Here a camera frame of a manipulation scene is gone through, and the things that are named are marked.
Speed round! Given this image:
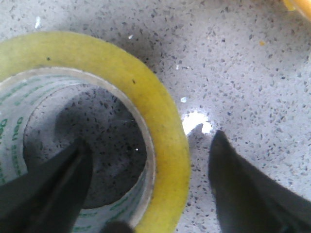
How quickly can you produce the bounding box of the yellow woven plastic basket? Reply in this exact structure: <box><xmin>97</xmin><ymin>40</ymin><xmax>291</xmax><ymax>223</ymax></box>
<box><xmin>283</xmin><ymin>0</ymin><xmax>311</xmax><ymax>21</ymax></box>

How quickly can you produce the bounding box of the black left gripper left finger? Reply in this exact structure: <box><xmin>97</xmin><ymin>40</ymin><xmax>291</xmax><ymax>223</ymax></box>
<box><xmin>0</xmin><ymin>139</ymin><xmax>93</xmax><ymax>233</ymax></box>

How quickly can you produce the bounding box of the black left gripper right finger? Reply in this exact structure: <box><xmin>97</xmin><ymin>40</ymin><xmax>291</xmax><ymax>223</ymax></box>
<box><xmin>208</xmin><ymin>131</ymin><xmax>311</xmax><ymax>233</ymax></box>

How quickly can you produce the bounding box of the yellow packing tape roll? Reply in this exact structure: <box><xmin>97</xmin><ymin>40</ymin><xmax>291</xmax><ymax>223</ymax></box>
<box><xmin>0</xmin><ymin>32</ymin><xmax>191</xmax><ymax>233</ymax></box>

